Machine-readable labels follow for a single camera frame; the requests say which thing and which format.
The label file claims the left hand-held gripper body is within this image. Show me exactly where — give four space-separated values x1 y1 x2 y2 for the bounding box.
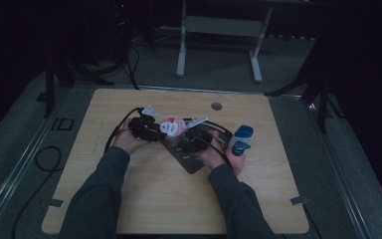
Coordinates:
127 105 161 141

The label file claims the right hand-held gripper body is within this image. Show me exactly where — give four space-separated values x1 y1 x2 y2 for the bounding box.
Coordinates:
184 116 214 154

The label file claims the pink jar with white lid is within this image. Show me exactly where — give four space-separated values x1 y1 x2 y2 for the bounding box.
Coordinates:
159 116 187 147

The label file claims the black corner shelf rack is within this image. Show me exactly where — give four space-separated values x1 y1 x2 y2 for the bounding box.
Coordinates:
158 118 236 176

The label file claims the pink pump bottle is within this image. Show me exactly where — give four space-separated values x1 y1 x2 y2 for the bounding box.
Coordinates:
229 140 252 177

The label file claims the person's left hand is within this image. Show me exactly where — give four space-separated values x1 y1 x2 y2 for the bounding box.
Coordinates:
112 126 150 156

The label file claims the person's right hand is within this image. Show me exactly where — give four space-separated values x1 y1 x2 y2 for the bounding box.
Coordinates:
199 130 235 172

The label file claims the black tripod stand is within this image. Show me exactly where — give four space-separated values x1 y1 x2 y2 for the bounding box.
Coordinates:
264 29 348 135
36 49 115 120

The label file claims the dark equipment with red light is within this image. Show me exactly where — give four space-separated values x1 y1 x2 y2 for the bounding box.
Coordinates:
110 0 137 65

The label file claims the grey tape piece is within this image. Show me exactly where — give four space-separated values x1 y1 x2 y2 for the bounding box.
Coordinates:
288 195 310 206
47 197 66 209

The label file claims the right hand-held gripper cable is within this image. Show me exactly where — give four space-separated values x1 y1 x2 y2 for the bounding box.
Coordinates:
205 130 235 172

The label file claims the metal floor rail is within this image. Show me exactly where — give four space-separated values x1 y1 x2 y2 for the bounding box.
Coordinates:
135 85 303 100
304 98 374 239
0 87 76 239

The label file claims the black cable by stand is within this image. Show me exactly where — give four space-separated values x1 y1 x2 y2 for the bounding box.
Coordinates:
124 43 141 91

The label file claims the black floor cable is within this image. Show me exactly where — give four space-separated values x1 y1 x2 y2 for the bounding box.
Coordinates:
11 145 65 239

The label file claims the white metal stand frame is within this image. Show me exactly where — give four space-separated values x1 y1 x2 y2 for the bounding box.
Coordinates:
175 0 275 85

